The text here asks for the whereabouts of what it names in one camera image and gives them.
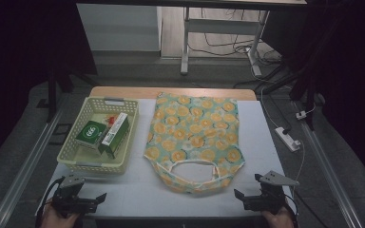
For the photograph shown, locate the small red white packet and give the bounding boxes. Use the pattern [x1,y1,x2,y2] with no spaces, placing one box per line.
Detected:
[103,114,120,126]

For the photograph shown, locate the white table cover sheet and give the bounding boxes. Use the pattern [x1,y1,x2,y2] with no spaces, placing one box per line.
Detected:
[35,98,298,219]

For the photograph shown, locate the black stand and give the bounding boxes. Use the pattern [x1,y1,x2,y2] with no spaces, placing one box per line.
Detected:
[289,63,318,131]
[46,60,99,123]

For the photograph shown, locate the person's right hand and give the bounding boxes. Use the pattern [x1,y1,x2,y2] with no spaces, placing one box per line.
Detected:
[260,208,296,228]

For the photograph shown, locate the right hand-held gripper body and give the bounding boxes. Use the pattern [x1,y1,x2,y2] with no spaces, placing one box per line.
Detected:
[242,170,300,216]

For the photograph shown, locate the black floor cable bundle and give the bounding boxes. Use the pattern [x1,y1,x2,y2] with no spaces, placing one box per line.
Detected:
[188,8,283,65]

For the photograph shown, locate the square green box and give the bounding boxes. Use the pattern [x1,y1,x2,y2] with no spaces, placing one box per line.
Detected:
[75,120,109,150]

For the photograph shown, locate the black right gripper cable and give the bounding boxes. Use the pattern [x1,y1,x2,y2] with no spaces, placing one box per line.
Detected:
[281,193,299,228]

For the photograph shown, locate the pale green plastic basket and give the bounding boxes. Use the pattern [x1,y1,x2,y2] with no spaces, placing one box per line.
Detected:
[56,96,140,175]

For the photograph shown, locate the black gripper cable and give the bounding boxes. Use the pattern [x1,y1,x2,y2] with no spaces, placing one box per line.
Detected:
[281,193,299,228]
[35,176,65,228]

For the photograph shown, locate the orange print fabric bag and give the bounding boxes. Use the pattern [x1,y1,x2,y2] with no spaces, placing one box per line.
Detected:
[144,91,246,195]

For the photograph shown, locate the person's left hand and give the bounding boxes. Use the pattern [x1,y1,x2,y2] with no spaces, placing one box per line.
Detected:
[41,208,79,228]

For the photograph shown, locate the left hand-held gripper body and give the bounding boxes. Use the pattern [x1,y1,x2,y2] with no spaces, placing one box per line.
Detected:
[51,175,98,219]

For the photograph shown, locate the white power strip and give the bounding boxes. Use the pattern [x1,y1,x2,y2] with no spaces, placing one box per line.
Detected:
[274,126,301,152]

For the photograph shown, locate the long green white box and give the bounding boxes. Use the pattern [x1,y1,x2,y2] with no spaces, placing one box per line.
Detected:
[98,112,131,160]

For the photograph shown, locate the thin white cable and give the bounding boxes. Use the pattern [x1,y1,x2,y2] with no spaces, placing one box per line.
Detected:
[293,141,307,198]

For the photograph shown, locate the aluminium floor rail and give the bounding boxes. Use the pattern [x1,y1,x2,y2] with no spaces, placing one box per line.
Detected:
[293,101,364,228]
[0,94,69,228]

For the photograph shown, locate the black floor plate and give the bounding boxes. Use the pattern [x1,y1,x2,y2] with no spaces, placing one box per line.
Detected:
[48,123,74,146]

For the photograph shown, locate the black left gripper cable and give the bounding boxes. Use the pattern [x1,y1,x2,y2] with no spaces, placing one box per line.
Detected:
[35,176,65,228]

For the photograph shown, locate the white cabinet panel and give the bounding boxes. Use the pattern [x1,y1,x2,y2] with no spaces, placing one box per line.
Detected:
[76,3,163,53]

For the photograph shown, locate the white desk frame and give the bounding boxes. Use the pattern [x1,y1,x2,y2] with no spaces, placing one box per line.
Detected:
[180,7,270,77]

